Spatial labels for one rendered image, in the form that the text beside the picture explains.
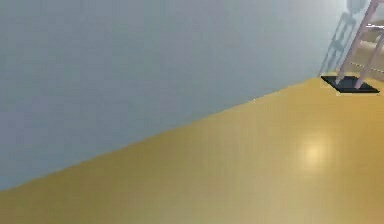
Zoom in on pale pink open shelf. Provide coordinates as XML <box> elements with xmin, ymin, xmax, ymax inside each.
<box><xmin>320</xmin><ymin>0</ymin><xmax>384</xmax><ymax>95</ymax></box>

